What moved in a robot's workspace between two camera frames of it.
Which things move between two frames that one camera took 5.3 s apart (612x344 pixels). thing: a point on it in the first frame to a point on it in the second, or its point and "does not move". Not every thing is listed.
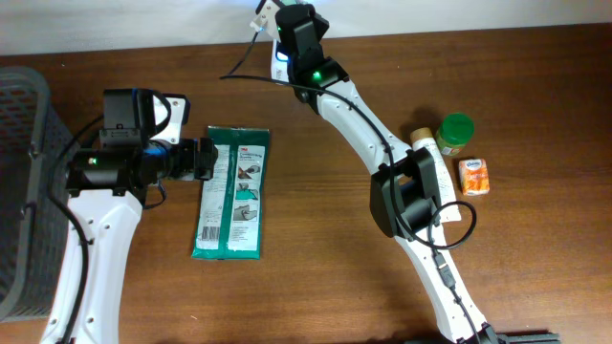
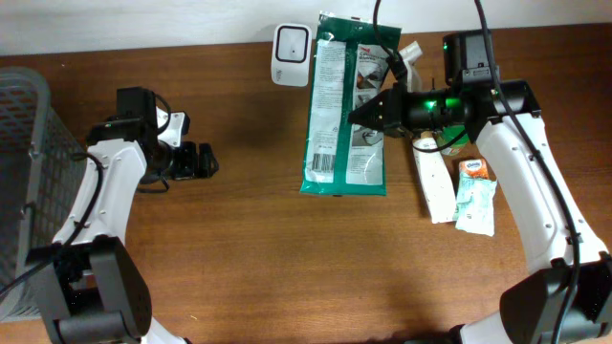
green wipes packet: (230, 207) to (342, 157)
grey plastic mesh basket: (34, 238) does not move
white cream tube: (425, 138) does not move
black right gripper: (325, 25) to (388, 97)
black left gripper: (207, 158) does not move
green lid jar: (454, 131) does not move
